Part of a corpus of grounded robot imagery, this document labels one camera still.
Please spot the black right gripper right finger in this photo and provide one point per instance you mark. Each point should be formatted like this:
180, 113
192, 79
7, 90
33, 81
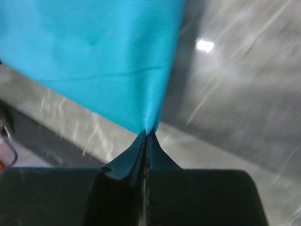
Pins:
198, 197

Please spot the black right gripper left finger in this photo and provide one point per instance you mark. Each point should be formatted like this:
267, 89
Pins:
111, 195

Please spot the teal t-shirt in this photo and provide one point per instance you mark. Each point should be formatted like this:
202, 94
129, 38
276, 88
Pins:
113, 57

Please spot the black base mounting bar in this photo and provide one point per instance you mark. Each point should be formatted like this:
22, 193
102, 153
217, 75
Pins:
42, 141

